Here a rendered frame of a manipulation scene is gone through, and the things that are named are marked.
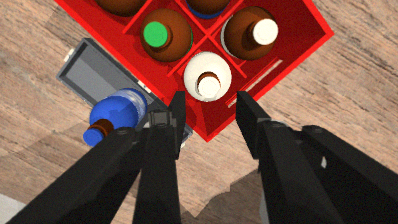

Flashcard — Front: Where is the brown bottle with green cap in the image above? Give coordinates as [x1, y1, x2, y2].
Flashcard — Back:
[140, 8, 193, 63]

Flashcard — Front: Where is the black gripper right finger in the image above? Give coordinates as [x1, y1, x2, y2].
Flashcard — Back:
[235, 91, 398, 224]

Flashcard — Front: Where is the brown bottle with white cap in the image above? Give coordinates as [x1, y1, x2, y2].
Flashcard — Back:
[220, 6, 278, 61]

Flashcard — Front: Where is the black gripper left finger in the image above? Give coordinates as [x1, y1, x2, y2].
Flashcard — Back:
[5, 91, 186, 224]

